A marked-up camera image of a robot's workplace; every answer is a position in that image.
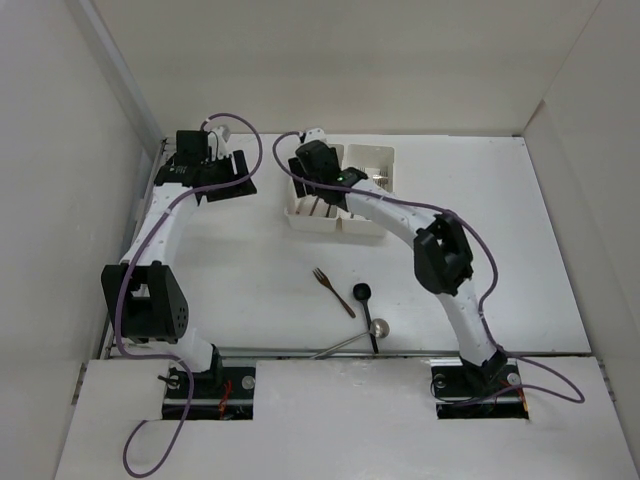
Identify beige spoon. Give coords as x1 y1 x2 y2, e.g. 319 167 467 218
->
296 196 313 216

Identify copper spoon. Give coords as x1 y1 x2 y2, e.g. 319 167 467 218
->
310 198 324 217

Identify black spoon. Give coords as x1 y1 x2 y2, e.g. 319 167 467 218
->
352 283 379 355

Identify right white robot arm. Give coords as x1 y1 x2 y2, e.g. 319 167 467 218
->
288 139 507 394

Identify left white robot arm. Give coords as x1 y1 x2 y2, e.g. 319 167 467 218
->
101 125 257 397

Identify left white plastic bin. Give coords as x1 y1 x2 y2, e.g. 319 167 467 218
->
283 143 346 234

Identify white plastic bin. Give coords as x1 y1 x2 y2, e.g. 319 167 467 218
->
339 144 395 237
283 143 346 234

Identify right white plastic bin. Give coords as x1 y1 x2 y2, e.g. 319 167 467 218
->
339 144 395 237

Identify copper fork in pile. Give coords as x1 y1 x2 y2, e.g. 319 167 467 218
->
313 268 356 318

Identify silver spoon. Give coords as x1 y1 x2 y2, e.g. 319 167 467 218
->
310 318 390 360

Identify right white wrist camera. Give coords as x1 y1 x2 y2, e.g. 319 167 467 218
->
300 127 326 144

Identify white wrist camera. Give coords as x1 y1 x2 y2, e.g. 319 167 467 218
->
208 125 231 159
300 127 326 144

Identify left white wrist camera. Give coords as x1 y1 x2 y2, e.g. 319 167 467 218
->
208 125 231 159

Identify aluminium rail frame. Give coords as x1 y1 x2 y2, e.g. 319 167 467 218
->
99 137 189 361

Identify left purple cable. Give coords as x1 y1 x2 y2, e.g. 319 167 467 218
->
113 112 264 476

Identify purple cable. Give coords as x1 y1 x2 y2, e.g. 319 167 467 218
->
113 112 264 476
272 130 586 405

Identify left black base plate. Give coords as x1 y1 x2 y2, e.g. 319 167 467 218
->
165 366 255 401

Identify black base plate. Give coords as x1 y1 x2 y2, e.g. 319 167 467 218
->
431 364 521 402
165 366 255 401

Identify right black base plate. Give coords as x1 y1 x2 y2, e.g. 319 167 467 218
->
431 364 521 402

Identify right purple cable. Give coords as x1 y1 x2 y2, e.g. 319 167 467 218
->
272 130 586 405

